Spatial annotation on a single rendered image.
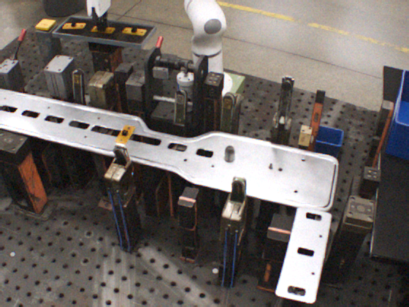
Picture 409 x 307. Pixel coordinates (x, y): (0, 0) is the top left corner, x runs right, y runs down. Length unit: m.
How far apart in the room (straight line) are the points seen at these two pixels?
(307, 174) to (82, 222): 0.79
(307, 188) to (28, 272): 0.94
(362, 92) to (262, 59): 0.80
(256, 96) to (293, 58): 1.62
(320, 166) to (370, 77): 2.32
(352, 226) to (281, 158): 0.32
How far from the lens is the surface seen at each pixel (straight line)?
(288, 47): 3.86
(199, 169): 1.40
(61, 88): 1.72
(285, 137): 1.50
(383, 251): 1.26
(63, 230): 1.70
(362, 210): 1.29
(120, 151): 1.34
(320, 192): 1.38
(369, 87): 3.60
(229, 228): 1.27
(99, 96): 1.64
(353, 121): 2.12
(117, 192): 1.37
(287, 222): 1.32
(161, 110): 1.66
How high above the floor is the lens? 2.02
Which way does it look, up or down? 45 degrees down
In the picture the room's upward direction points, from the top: straight up
